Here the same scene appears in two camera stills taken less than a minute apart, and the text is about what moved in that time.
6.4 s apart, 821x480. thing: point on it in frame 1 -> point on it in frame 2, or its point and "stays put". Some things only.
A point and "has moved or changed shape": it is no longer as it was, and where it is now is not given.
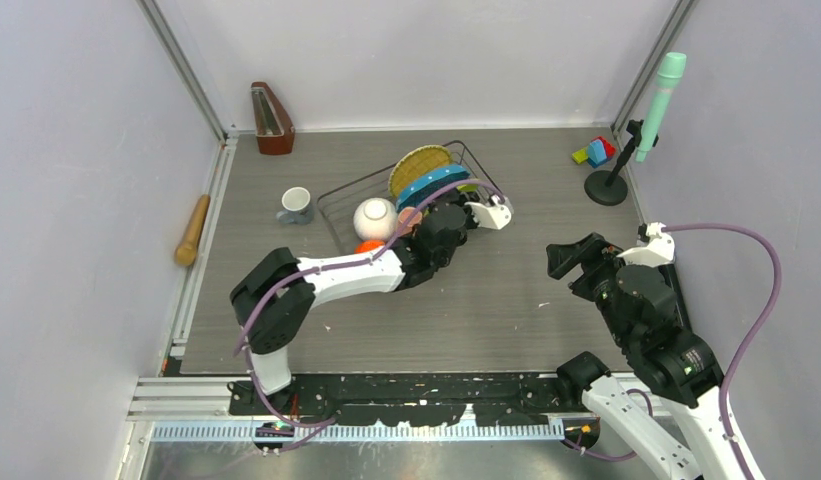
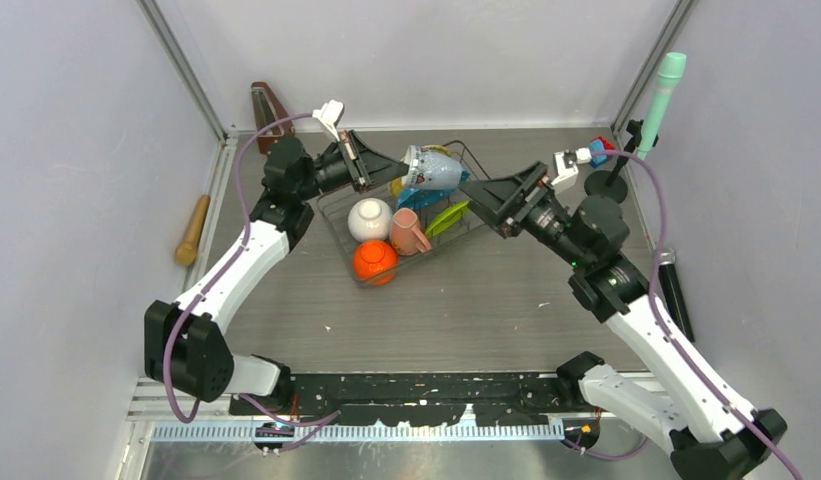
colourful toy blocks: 597,152 stays put
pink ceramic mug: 414,220 stays put
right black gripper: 561,256 -> 498,204
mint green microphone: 668,76 stays put
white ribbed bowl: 375,219 stays put
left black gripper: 470,221 -> 369,168
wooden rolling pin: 186,252 stays put
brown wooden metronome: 275,130 stays put
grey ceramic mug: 297,206 has moved or changed shape
